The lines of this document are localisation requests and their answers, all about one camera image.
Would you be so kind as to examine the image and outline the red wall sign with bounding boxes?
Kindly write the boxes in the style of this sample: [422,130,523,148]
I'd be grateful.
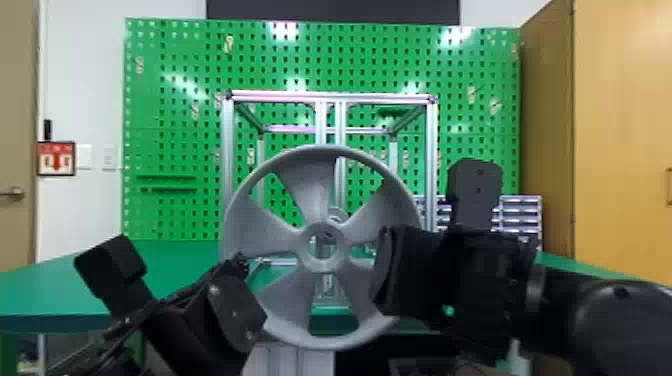
[36,139,77,178]

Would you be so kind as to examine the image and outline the grey wheel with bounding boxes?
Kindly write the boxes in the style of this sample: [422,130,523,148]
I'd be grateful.
[218,144,424,352]

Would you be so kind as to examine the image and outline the beige door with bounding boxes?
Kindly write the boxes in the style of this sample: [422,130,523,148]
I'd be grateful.
[0,0,40,273]

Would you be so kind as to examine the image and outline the silver frame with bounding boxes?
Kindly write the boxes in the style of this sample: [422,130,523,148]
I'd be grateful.
[219,89,440,376]

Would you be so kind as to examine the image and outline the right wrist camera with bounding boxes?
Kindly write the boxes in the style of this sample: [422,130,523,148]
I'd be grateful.
[445,157,505,233]

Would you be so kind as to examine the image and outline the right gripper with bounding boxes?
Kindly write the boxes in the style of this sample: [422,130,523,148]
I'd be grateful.
[369,224,538,365]

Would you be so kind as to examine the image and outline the yellow wooden cupboard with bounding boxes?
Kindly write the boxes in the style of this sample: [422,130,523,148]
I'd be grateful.
[519,0,672,288]

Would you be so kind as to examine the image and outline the white drawer cabinet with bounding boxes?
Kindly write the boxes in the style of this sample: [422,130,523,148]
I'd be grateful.
[413,193,544,251]

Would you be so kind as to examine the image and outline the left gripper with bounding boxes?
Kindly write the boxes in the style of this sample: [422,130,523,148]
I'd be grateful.
[140,251,268,376]

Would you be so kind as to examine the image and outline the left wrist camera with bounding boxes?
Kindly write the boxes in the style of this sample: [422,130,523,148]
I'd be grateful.
[72,233,155,317]

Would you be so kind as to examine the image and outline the black screen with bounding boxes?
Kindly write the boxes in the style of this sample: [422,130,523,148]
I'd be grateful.
[205,0,462,26]

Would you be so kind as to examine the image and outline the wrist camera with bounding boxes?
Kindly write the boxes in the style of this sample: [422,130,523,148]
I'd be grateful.
[445,157,505,233]
[72,233,155,317]

